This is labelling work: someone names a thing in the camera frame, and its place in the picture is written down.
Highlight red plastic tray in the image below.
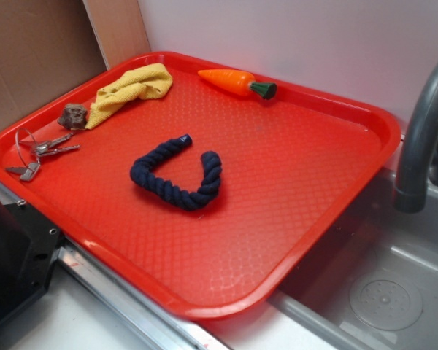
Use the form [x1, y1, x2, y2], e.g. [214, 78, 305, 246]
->
[0, 52, 401, 320]

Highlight grey faucet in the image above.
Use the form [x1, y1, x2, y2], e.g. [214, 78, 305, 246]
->
[393, 64, 438, 213]

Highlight brown cardboard panel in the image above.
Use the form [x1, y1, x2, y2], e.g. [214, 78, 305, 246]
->
[0, 1, 150, 131]

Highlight dark blue twisted rope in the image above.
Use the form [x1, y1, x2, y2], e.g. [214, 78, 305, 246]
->
[129, 134, 223, 211]

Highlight yellow cloth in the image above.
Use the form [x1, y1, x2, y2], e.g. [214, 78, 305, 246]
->
[85, 63, 173, 130]

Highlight brown rock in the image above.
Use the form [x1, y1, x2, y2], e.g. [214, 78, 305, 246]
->
[57, 104, 88, 130]

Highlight grey sink basin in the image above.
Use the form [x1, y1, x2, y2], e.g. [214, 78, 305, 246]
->
[269, 153, 438, 349]

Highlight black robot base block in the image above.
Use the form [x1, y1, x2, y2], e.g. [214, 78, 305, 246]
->
[0, 201, 63, 328]

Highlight orange toy carrot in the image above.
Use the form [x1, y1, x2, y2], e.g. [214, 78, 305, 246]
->
[197, 69, 277, 100]

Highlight silver metal rail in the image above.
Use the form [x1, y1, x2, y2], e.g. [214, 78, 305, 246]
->
[0, 171, 220, 350]

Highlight silver keys on ring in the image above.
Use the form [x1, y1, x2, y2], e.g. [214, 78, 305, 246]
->
[5, 128, 80, 182]

